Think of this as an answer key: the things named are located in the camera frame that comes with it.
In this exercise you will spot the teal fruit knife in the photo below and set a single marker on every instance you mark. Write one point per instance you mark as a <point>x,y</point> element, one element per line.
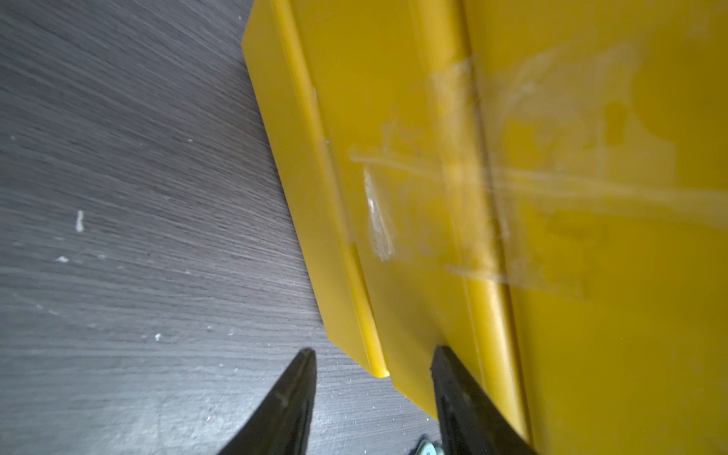
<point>427,447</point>

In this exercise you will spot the yellow drawer cabinet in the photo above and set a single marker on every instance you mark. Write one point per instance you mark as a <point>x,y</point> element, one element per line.
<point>539,185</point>

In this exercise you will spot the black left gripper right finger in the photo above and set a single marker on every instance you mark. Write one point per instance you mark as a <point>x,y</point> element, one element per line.
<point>470,423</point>

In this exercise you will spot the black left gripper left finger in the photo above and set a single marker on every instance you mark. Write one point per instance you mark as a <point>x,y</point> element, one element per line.
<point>282,422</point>

